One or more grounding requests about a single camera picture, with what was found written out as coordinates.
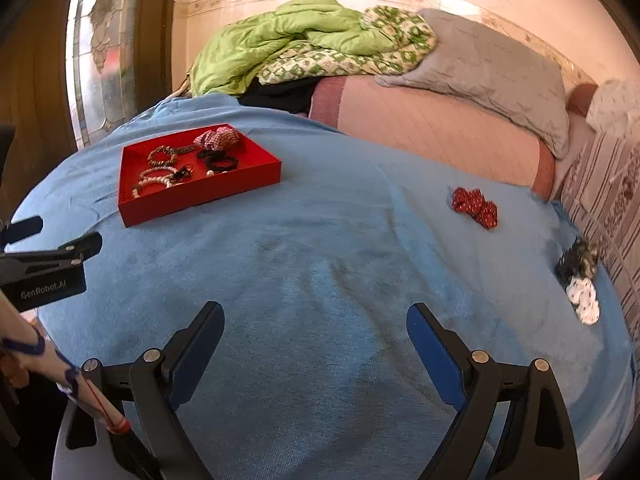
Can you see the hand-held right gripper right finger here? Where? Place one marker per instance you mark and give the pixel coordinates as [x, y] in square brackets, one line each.
[432, 355]

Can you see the black scrunchie with ornament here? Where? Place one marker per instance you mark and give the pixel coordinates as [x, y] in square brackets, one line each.
[205, 152]

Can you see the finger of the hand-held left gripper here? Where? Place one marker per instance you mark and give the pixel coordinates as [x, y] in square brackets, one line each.
[25, 229]
[75, 250]

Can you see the stained glass window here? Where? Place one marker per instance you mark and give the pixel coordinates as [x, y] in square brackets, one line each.
[100, 85]

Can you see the wooden window frame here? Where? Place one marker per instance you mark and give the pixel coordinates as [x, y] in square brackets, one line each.
[40, 85]

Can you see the black cloth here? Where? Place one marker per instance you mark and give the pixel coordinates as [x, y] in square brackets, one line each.
[285, 92]

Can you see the red dotted scrunchie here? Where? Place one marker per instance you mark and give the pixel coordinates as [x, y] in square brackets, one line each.
[470, 202]

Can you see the pink bolster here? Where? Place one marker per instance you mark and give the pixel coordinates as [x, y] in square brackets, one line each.
[580, 100]

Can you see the striped pillow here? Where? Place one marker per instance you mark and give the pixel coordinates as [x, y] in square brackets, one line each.
[610, 200]

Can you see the white patterned scrunchie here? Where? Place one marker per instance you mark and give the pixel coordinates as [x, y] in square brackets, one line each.
[582, 297]

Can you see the green quilt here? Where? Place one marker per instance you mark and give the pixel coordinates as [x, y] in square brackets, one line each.
[240, 45]

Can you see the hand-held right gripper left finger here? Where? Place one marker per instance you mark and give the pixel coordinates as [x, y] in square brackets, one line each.
[192, 360]

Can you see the small pearl earring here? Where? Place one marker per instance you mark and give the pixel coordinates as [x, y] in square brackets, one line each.
[211, 174]

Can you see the pink bedsheet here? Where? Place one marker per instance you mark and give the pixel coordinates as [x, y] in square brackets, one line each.
[425, 130]

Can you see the grey pillow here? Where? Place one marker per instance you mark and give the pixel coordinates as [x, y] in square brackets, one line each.
[490, 70]

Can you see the cream stick with blue thread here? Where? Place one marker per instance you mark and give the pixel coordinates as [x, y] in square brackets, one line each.
[45, 355]

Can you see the pink checkered scrunchie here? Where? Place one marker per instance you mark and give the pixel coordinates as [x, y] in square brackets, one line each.
[220, 139]

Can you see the green and white patterned blanket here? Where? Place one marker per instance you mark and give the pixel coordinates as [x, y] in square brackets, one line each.
[320, 62]

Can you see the red tray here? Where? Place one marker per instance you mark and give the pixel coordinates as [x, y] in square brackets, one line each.
[210, 195]

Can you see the blue blanket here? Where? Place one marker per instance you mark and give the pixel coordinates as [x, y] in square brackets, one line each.
[325, 260]

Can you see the brown leaf hair clip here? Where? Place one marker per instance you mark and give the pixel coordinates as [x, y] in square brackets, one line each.
[187, 149]

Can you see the black and white scrunchie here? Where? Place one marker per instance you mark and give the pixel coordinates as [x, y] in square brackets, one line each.
[575, 260]

